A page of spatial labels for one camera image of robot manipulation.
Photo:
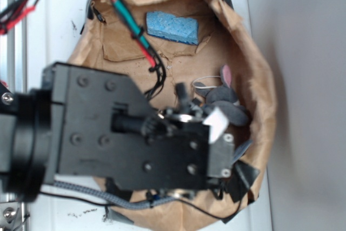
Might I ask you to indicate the brown paper bag tray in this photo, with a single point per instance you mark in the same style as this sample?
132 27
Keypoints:
223 39

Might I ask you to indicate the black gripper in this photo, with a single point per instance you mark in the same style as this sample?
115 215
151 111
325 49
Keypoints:
182 149

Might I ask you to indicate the blue sponge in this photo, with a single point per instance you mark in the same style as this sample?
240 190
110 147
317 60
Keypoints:
172 28

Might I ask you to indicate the grey plush bunny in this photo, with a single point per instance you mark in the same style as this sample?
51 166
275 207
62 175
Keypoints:
224 97

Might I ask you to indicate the aluminium frame rail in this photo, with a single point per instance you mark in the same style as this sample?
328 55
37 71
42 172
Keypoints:
13 55

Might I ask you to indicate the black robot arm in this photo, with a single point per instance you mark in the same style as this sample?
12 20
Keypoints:
89 122

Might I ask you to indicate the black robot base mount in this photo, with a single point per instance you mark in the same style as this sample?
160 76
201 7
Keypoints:
7 99

